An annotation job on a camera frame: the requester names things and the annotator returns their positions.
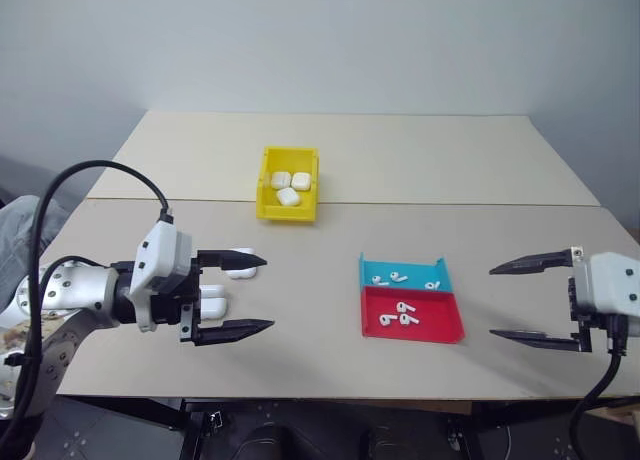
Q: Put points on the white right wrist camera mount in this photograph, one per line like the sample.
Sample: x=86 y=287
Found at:
x=610 y=285

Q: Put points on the blue plastic tray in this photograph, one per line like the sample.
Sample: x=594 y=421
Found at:
x=415 y=270

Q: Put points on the yellow plastic bin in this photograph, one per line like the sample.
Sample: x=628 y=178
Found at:
x=287 y=215

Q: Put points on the red plastic tray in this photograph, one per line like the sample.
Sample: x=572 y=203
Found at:
x=435 y=325

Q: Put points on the black table frame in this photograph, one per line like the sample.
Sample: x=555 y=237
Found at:
x=150 y=416

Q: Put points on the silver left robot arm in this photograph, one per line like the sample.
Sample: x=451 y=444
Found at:
x=75 y=290

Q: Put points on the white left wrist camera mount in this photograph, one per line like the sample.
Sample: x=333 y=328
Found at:
x=156 y=250

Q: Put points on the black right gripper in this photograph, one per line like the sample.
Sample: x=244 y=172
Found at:
x=585 y=325

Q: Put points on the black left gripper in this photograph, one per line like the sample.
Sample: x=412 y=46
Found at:
x=170 y=305

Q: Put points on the dark rounded shape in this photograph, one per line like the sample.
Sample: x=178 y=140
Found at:
x=275 y=442
x=395 y=442

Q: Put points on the grey fabric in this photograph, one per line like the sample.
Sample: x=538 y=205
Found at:
x=20 y=225

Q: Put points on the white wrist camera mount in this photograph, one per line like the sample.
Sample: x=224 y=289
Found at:
x=610 y=285
x=156 y=250

